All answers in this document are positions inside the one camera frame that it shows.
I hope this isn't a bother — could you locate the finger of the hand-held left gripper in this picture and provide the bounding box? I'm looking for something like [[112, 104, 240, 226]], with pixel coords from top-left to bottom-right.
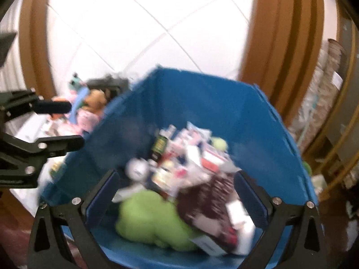
[[0, 133, 85, 189], [0, 89, 72, 131]]

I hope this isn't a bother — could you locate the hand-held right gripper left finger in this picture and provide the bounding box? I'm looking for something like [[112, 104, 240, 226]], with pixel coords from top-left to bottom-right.
[[28, 169, 121, 269]]

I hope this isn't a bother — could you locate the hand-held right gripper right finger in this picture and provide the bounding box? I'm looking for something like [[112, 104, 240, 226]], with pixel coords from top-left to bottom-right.
[[233, 170, 328, 269]]

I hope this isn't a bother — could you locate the dark red packet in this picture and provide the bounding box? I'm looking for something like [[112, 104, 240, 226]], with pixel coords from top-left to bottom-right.
[[177, 171, 253, 254]]

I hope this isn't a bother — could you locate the blue storage bin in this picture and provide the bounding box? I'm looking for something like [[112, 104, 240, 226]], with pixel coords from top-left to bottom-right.
[[39, 67, 320, 269]]

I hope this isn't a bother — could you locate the white curtain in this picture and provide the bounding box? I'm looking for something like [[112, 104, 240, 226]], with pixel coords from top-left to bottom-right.
[[0, 8, 26, 93]]

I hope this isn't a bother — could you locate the blue felt piece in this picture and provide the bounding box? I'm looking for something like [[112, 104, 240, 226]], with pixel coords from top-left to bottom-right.
[[69, 87, 90, 125]]

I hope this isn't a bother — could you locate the round pink plush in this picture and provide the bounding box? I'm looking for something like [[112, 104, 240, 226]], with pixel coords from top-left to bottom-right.
[[77, 109, 103, 132]]

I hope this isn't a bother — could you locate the teal plush toy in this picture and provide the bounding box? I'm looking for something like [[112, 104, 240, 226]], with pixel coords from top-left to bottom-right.
[[69, 73, 85, 93]]

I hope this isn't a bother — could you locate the brown plush toy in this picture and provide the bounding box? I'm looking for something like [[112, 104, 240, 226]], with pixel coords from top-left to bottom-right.
[[84, 89, 108, 113]]

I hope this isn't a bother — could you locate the white ball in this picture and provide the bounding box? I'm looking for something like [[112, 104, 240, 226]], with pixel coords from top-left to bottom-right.
[[125, 158, 150, 181]]

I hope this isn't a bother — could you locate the large green plush toy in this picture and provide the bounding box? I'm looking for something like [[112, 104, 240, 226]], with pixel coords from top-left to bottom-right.
[[116, 192, 202, 251]]

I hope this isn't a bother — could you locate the small green plush toy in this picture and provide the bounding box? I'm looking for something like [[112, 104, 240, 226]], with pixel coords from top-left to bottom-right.
[[210, 137, 228, 153]]

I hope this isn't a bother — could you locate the pile of medicine boxes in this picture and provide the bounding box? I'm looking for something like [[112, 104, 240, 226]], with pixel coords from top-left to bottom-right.
[[151, 122, 242, 197]]

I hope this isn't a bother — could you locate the dark green bottle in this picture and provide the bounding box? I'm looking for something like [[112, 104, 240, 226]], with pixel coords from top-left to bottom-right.
[[151, 134, 169, 160]]

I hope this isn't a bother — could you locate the plastic wrapped bundle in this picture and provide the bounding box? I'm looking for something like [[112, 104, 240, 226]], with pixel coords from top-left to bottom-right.
[[292, 39, 348, 152]]

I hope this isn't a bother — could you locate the wooden door frame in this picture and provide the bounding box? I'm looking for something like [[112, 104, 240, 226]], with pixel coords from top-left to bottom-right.
[[238, 0, 326, 118], [19, 0, 57, 98]]

